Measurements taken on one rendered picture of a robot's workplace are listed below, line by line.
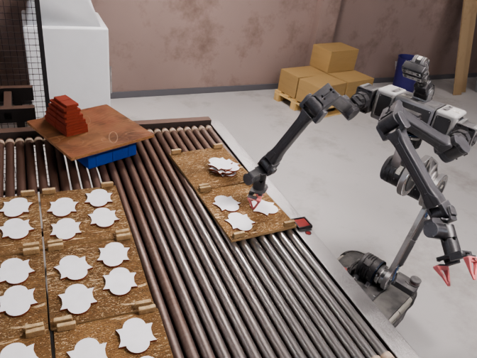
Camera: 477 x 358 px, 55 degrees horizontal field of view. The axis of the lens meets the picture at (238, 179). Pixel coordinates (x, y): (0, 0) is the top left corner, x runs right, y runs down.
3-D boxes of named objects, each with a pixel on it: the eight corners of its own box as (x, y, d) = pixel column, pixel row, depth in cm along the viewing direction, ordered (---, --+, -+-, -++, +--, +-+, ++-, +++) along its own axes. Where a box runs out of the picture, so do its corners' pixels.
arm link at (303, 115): (330, 111, 186) (314, 92, 189) (323, 112, 182) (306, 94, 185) (275, 175, 214) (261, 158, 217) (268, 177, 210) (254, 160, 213)
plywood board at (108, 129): (106, 106, 286) (106, 104, 285) (154, 137, 258) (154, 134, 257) (27, 123, 253) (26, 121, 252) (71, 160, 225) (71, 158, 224)
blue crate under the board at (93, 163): (108, 134, 276) (108, 118, 271) (138, 155, 259) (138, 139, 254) (59, 146, 256) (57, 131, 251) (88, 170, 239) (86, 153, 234)
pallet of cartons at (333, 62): (336, 89, 688) (348, 41, 651) (378, 114, 617) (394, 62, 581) (265, 93, 634) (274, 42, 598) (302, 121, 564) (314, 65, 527)
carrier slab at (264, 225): (255, 183, 248) (255, 181, 247) (296, 227, 217) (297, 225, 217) (196, 193, 232) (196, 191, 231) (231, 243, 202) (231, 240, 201)
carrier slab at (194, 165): (222, 148, 278) (223, 145, 277) (255, 182, 248) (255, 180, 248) (168, 155, 262) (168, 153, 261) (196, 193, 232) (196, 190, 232)
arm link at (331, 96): (342, 94, 180) (326, 77, 183) (316, 118, 184) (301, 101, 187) (361, 110, 220) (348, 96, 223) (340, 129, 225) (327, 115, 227)
